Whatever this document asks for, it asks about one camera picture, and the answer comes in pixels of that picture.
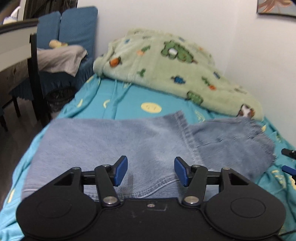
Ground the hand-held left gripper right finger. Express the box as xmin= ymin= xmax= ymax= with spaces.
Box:
xmin=174 ymin=157 xmax=251 ymax=206

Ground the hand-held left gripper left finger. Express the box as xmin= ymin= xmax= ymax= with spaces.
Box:
xmin=54 ymin=156 xmax=128 ymax=207

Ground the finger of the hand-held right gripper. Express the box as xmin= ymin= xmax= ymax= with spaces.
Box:
xmin=282 ymin=165 xmax=296 ymax=178
xmin=281 ymin=148 xmax=296 ymax=159

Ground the teal printed bed sheet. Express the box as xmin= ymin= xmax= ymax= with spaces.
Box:
xmin=0 ymin=74 xmax=296 ymax=241

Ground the black trash bin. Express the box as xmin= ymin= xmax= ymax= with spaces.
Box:
xmin=46 ymin=87 xmax=75 ymax=113

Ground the green cartoon print blanket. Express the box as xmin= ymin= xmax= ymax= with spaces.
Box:
xmin=93 ymin=28 xmax=264 ymax=121

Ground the beige cloth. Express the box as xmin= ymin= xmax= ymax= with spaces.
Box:
xmin=37 ymin=45 xmax=88 ymax=77

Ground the yellow plush toy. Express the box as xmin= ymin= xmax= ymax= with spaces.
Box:
xmin=49 ymin=40 xmax=68 ymax=49

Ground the white table with black legs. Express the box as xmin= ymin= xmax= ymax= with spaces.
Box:
xmin=0 ymin=19 xmax=50 ymax=127

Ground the dark window with grille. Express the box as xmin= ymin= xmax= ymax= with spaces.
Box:
xmin=24 ymin=0 xmax=78 ymax=19

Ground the tissue pack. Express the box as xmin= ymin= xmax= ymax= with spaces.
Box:
xmin=2 ymin=6 xmax=22 ymax=25

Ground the framed leaf wall picture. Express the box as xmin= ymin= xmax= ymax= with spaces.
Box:
xmin=257 ymin=0 xmax=296 ymax=16

